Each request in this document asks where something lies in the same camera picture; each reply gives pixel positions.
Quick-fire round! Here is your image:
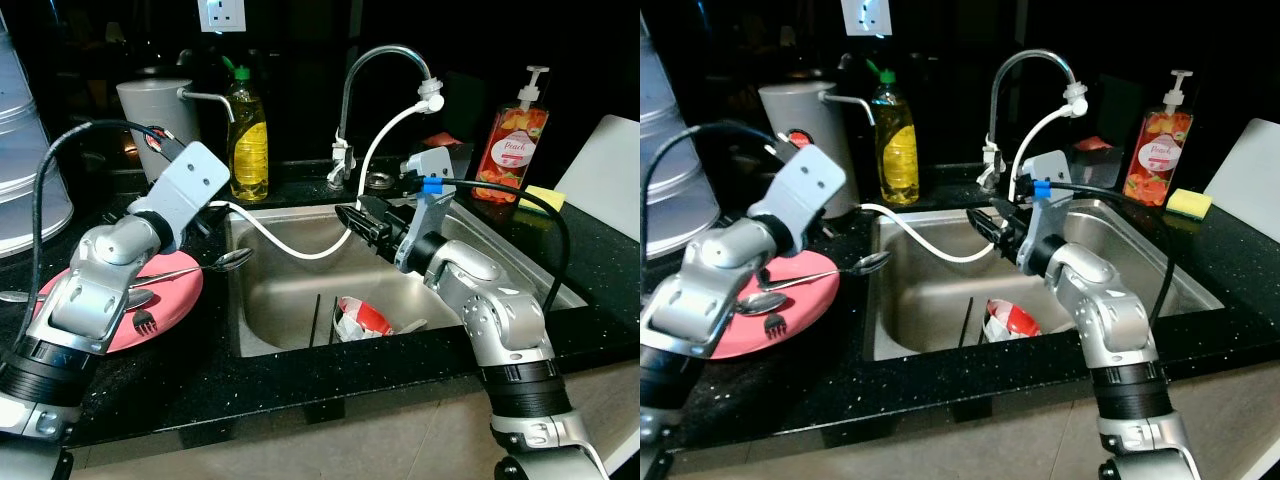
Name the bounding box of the clear box with red lid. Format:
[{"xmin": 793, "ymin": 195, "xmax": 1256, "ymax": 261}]
[
  {"xmin": 1072, "ymin": 135, "xmax": 1123, "ymax": 191},
  {"xmin": 420, "ymin": 133, "xmax": 473, "ymax": 181}
]

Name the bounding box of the stainless steel sink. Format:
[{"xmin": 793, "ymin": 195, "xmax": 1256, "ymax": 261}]
[
  {"xmin": 865, "ymin": 198, "xmax": 1226, "ymax": 363},
  {"xmin": 225, "ymin": 195, "xmax": 591, "ymax": 359}
]

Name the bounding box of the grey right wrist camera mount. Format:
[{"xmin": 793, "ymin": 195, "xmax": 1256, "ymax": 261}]
[
  {"xmin": 1012, "ymin": 150, "xmax": 1074, "ymax": 277},
  {"xmin": 395, "ymin": 148, "xmax": 457, "ymax": 273}
]

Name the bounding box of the pink round plate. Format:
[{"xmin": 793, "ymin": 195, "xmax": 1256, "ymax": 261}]
[
  {"xmin": 35, "ymin": 250, "xmax": 205, "ymax": 353},
  {"xmin": 690, "ymin": 258, "xmax": 842, "ymax": 359}
]

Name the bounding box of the large silver metal bucket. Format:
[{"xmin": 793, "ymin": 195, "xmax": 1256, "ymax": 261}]
[
  {"xmin": 640, "ymin": 15, "xmax": 721, "ymax": 261},
  {"xmin": 0, "ymin": 20, "xmax": 76, "ymax": 259}
]

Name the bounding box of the grey water filter canister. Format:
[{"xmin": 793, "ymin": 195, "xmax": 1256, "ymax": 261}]
[
  {"xmin": 758, "ymin": 80, "xmax": 879, "ymax": 221},
  {"xmin": 116, "ymin": 78, "xmax": 237, "ymax": 187}
]

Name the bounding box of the chrome gooseneck faucet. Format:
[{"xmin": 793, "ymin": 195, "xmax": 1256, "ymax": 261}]
[
  {"xmin": 328, "ymin": 44, "xmax": 446, "ymax": 191},
  {"xmin": 980, "ymin": 48, "xmax": 1091, "ymax": 193}
]

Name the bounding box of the white flexible hose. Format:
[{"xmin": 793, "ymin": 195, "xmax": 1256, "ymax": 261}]
[
  {"xmin": 205, "ymin": 95, "xmax": 441, "ymax": 263},
  {"xmin": 858, "ymin": 100, "xmax": 1086, "ymax": 264}
]

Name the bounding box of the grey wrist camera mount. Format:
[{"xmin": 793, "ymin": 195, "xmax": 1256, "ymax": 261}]
[
  {"xmin": 395, "ymin": 148, "xmax": 457, "ymax": 273},
  {"xmin": 145, "ymin": 141, "xmax": 232, "ymax": 251},
  {"xmin": 748, "ymin": 145, "xmax": 849, "ymax": 256},
  {"xmin": 1012, "ymin": 150, "xmax": 1074, "ymax": 277}
]

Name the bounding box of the white wall socket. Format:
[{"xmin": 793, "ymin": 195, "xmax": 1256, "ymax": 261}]
[
  {"xmin": 198, "ymin": 0, "xmax": 247, "ymax": 34},
  {"xmin": 840, "ymin": 0, "xmax": 893, "ymax": 38}
]

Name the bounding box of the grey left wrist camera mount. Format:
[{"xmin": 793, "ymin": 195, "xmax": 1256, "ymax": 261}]
[
  {"xmin": 145, "ymin": 141, "xmax": 232, "ymax": 251},
  {"xmin": 748, "ymin": 145, "xmax": 849, "ymax": 256}
]

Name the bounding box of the red and white bowl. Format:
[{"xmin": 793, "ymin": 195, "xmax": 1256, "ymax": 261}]
[
  {"xmin": 983, "ymin": 298, "xmax": 1044, "ymax": 344},
  {"xmin": 333, "ymin": 295, "xmax": 396, "ymax": 344}
]

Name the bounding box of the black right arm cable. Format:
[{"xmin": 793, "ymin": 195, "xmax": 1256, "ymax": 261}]
[
  {"xmin": 1040, "ymin": 180, "xmax": 1179, "ymax": 321},
  {"xmin": 425, "ymin": 178, "xmax": 573, "ymax": 316}
]

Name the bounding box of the peach hand soap pump bottle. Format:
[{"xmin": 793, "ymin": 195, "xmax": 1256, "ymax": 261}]
[
  {"xmin": 472, "ymin": 66, "xmax": 551, "ymax": 205},
  {"xmin": 1122, "ymin": 70, "xmax": 1196, "ymax": 208}
]

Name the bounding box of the yellow sponge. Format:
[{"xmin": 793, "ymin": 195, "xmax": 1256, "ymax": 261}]
[
  {"xmin": 1163, "ymin": 188, "xmax": 1214, "ymax": 221},
  {"xmin": 515, "ymin": 185, "xmax": 567, "ymax": 216}
]

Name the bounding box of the white flat board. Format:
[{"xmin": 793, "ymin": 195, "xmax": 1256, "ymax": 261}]
[
  {"xmin": 555, "ymin": 115, "xmax": 641, "ymax": 241},
  {"xmin": 1203, "ymin": 118, "xmax": 1280, "ymax": 241}
]

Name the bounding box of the silver metal spoon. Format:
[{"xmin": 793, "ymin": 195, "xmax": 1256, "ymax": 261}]
[
  {"xmin": 733, "ymin": 292, "xmax": 792, "ymax": 317},
  {"xmin": 775, "ymin": 250, "xmax": 893, "ymax": 291},
  {"xmin": 128, "ymin": 248, "xmax": 254, "ymax": 291}
]

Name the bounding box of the yellow dish soap bottle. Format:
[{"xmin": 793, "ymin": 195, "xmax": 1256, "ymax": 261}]
[
  {"xmin": 866, "ymin": 60, "xmax": 921, "ymax": 208},
  {"xmin": 222, "ymin": 57, "xmax": 270, "ymax": 203}
]

